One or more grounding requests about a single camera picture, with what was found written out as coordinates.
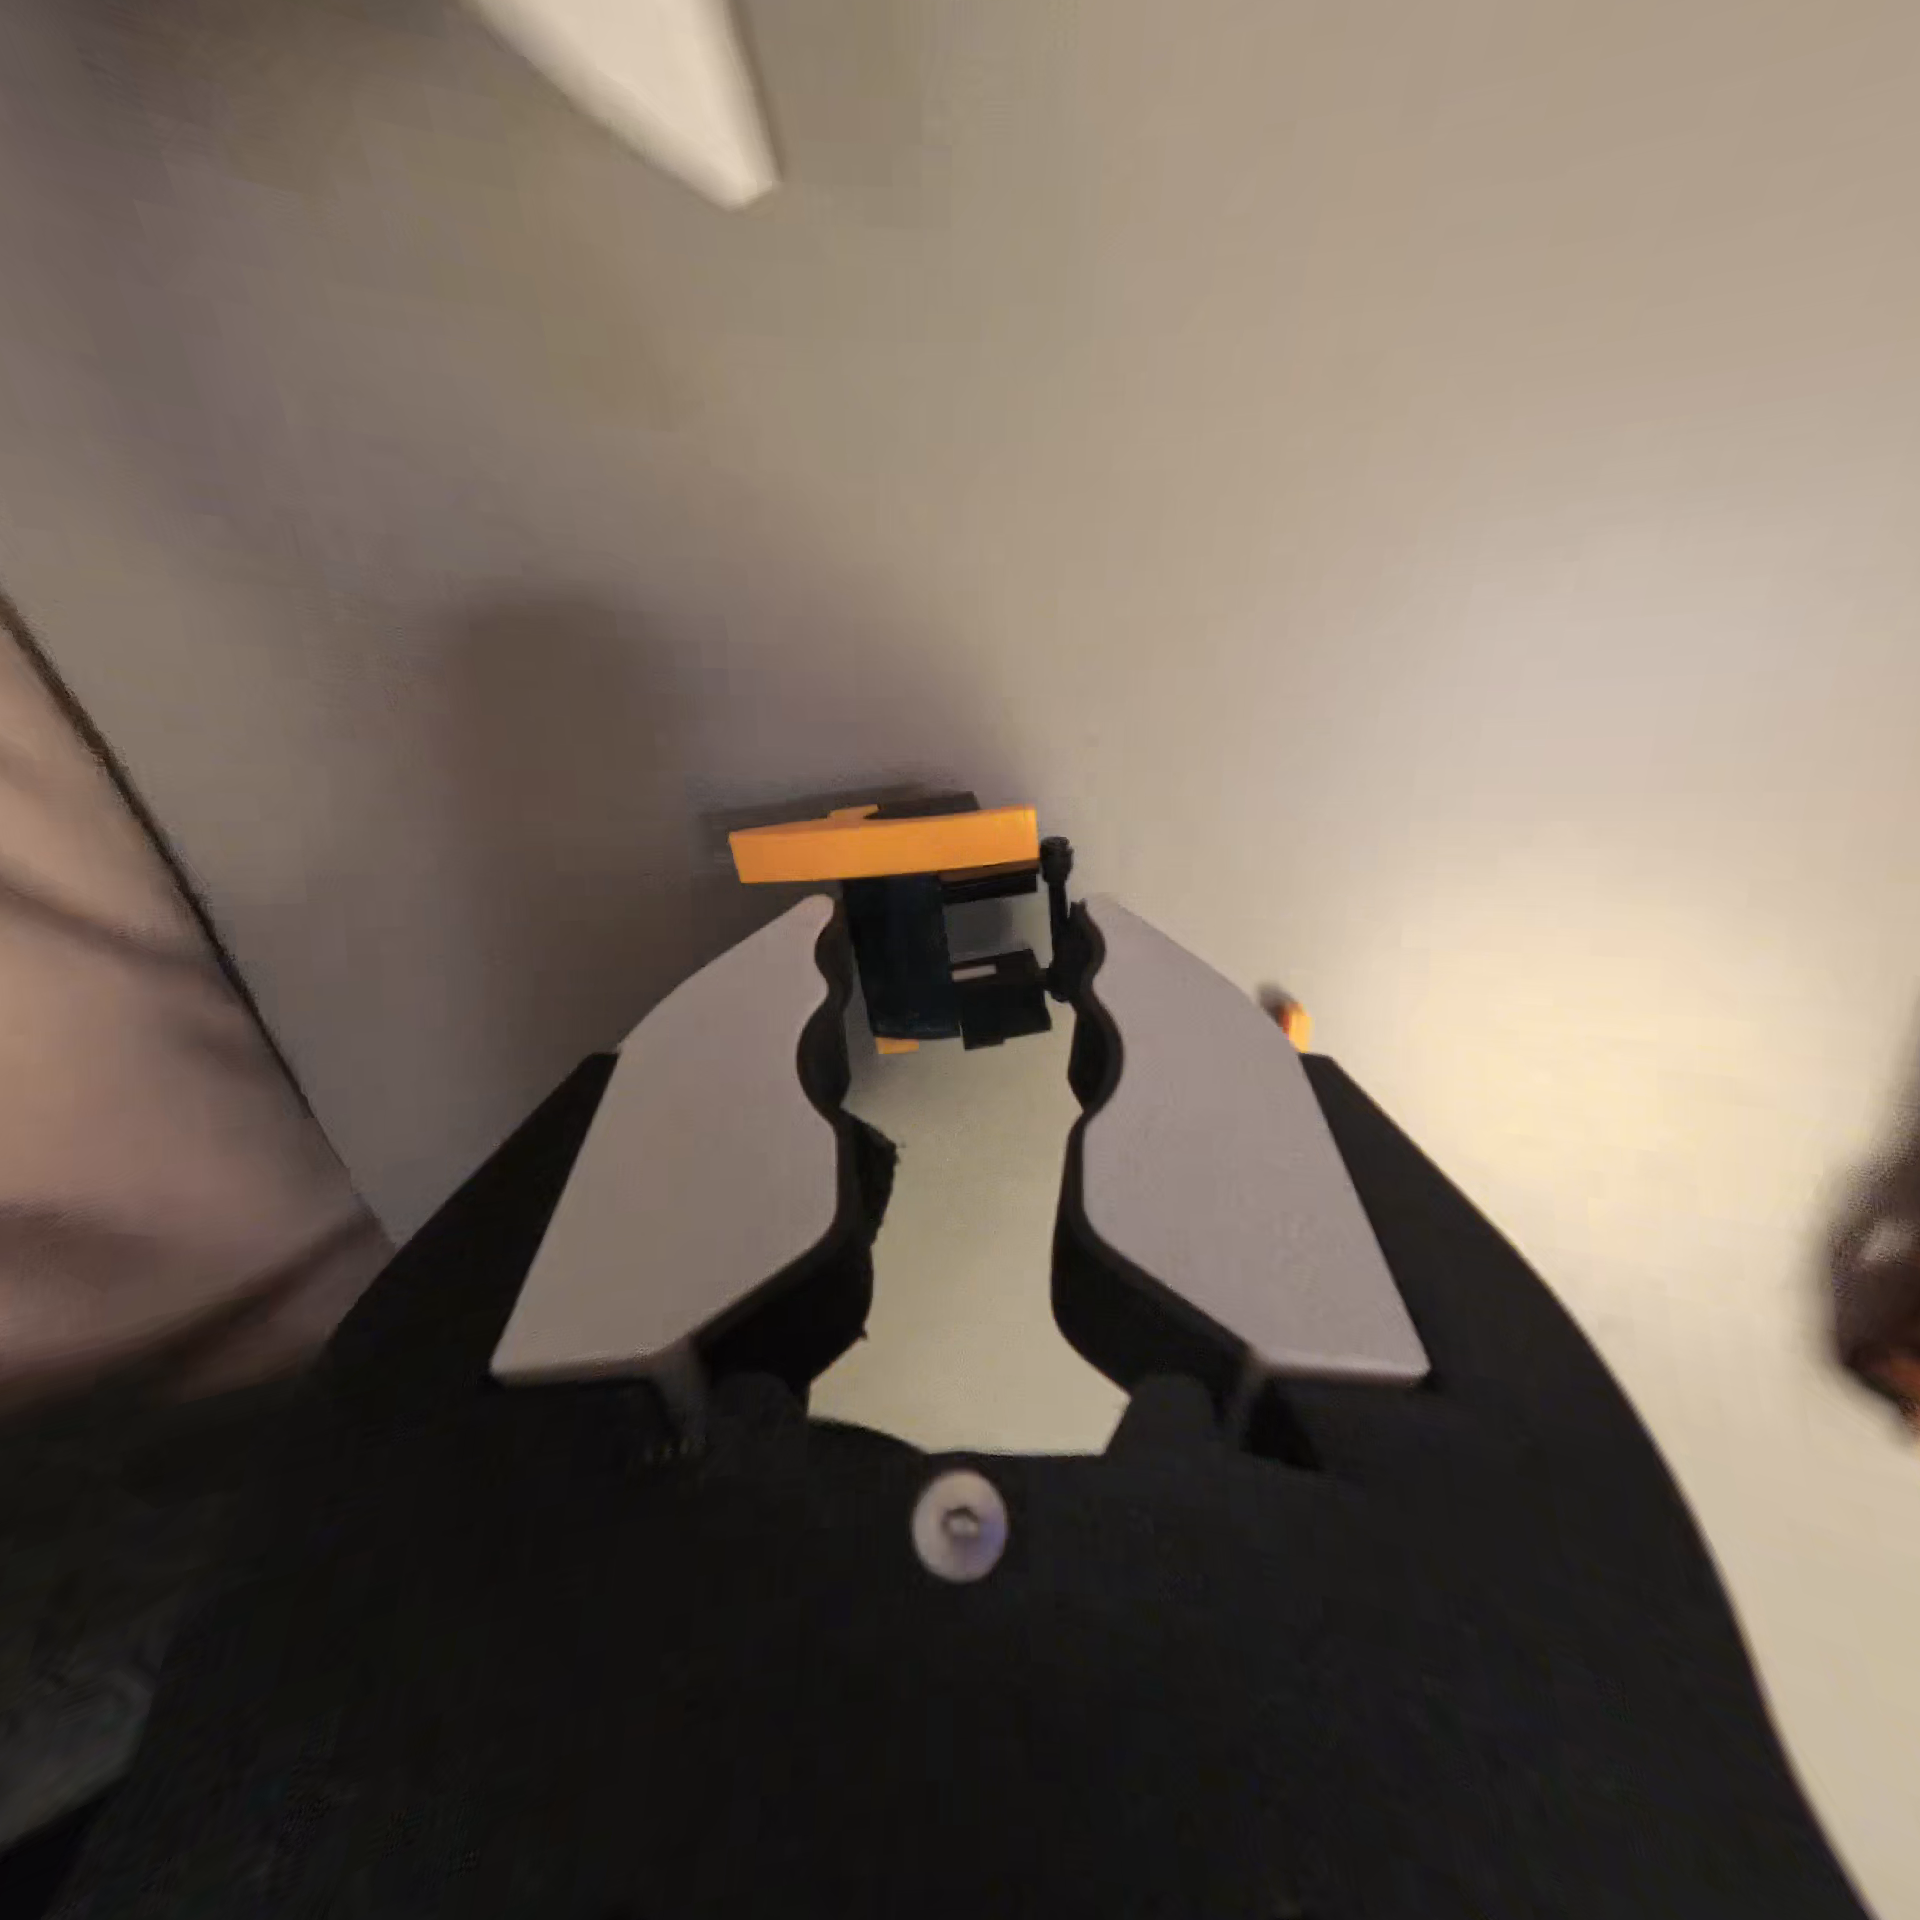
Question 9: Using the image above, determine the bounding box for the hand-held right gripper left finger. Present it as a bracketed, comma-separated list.
[491, 892, 903, 1450]

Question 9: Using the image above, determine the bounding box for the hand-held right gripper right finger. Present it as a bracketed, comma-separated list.
[1054, 892, 1430, 1450]

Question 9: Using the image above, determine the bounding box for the orange and black lego sub-assembly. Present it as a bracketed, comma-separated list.
[727, 801, 1085, 1057]

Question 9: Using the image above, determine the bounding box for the orange and black lego vehicle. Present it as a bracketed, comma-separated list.
[1827, 1035, 1920, 1450]

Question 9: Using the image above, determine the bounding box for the beige cloth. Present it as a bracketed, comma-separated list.
[0, 598, 396, 1419]

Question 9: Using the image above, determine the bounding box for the white flat object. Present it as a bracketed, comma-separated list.
[457, 0, 783, 212]

